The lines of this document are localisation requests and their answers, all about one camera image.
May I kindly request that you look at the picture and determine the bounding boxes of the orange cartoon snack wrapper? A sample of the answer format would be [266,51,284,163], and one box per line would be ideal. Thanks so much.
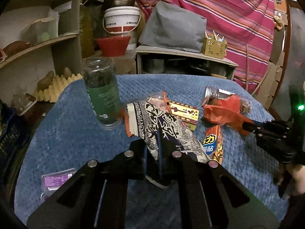
[202,125,223,164]

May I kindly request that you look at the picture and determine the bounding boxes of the orange red plastic bag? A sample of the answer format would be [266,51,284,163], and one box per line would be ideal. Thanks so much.
[203,101,254,136]

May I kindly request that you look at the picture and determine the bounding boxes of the black white patterned wrapper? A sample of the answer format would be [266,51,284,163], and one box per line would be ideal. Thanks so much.
[126,101,210,189]

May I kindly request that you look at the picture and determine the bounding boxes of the person right hand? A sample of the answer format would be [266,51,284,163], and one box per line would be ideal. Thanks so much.
[274,163,304,197]

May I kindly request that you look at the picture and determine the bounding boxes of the purple small packet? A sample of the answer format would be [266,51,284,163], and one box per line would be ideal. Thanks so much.
[40,168,76,202]

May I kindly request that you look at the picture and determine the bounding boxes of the blue knitted table cloth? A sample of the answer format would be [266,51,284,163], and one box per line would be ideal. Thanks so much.
[14,74,288,228]

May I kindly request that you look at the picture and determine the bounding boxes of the yellow brown medicine box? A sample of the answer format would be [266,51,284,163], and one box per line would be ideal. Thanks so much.
[148,98,200,131]

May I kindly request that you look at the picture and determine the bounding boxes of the clear jar with nuts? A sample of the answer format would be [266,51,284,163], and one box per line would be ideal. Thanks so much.
[201,86,252,115]

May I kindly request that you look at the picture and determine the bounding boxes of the yellow egg tray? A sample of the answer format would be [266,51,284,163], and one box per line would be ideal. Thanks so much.
[33,73,83,103]

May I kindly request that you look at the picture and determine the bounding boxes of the yellow utensil holder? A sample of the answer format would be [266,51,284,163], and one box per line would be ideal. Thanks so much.
[202,31,227,60]

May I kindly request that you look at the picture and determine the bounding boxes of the green tea jar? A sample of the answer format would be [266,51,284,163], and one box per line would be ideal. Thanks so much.
[82,58,123,130]

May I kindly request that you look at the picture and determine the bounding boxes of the red striped curtain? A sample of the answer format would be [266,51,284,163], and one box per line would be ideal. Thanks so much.
[137,0,275,92]

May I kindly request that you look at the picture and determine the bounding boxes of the low wooden table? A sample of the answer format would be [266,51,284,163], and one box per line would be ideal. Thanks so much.
[136,46,238,80]

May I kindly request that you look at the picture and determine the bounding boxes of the red plastic basket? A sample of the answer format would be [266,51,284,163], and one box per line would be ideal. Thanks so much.
[96,36,131,57]

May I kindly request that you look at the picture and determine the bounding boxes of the wooden corner shelf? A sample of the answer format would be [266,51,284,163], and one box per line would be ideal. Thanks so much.
[1,0,83,104]

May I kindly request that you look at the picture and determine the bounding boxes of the grey cloth cover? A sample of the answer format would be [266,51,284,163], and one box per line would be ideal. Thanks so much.
[139,1,207,53]

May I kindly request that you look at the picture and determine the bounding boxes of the white plastic bucket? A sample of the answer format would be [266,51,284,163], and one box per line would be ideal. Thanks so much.
[102,6,141,35]

